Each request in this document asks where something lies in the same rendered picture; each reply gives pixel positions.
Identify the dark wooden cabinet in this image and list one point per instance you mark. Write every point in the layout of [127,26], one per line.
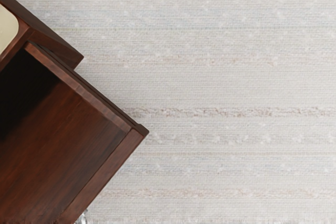
[48,41]

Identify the open dark wooden drawer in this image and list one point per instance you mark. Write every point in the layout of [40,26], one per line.
[65,142]

